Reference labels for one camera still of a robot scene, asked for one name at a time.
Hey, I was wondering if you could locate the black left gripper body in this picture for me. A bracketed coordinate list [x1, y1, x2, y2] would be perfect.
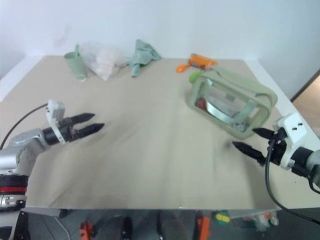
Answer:
[58, 116, 80, 144]

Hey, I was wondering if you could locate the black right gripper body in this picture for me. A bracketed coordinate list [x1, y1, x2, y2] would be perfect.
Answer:
[266, 127, 288, 165]

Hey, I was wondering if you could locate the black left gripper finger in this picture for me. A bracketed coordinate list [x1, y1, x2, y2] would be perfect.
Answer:
[75, 122, 105, 139]
[72, 112, 96, 125]

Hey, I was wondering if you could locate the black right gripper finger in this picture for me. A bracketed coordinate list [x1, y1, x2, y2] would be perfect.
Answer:
[252, 127, 276, 140]
[231, 141, 266, 166]

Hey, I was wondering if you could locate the small grey metal part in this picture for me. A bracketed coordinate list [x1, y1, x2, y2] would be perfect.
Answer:
[230, 120, 248, 133]

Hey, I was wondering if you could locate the clear green-trimmed pouch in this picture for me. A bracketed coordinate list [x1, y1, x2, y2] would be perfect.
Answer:
[184, 65, 279, 141]

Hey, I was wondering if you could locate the red object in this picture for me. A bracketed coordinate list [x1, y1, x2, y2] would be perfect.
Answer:
[195, 98, 209, 111]

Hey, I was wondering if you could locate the pale green plastic cup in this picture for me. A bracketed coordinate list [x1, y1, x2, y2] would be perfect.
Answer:
[63, 44, 88, 83]

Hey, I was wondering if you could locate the clear plastic bag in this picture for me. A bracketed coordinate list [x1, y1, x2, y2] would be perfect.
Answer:
[79, 40, 130, 82]

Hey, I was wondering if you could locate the beige tablecloth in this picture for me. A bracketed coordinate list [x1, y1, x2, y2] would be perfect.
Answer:
[0, 55, 284, 210]

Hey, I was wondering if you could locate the green yellow object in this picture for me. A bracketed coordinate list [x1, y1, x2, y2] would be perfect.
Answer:
[215, 212, 231, 224]

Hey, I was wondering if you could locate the crumpled green cloth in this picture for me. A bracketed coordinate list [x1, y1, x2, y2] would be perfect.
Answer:
[128, 39, 163, 79]

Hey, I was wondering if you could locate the orange clamp under table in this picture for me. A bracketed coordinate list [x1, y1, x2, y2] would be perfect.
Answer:
[196, 215, 211, 240]
[79, 220, 95, 240]

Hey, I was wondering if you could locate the bright green plastic spoon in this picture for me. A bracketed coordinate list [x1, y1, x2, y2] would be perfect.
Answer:
[188, 70, 205, 84]

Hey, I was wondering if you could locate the orange snack packet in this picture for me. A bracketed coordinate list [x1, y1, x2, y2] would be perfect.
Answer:
[188, 52, 217, 70]

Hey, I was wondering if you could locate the orange plastic spoon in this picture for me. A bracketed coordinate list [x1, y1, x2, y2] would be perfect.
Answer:
[175, 63, 193, 74]

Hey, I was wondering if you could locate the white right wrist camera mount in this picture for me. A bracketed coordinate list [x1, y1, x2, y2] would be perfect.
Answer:
[272, 112, 314, 171]

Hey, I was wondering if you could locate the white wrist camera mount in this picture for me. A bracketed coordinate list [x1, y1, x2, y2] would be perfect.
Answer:
[272, 112, 314, 171]
[45, 98, 67, 145]

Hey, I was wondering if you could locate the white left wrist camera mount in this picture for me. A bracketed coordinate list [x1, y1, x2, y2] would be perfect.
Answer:
[45, 98, 67, 145]

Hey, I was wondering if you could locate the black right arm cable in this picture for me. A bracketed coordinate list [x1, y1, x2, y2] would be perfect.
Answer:
[264, 139, 320, 224]

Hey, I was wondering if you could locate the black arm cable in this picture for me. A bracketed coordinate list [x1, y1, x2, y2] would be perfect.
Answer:
[264, 139, 320, 224]
[0, 104, 49, 149]

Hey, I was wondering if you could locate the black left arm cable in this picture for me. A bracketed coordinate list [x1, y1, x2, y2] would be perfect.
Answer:
[0, 104, 49, 149]

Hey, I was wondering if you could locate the thin white cable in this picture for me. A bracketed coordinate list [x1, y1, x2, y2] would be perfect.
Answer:
[55, 215, 71, 240]

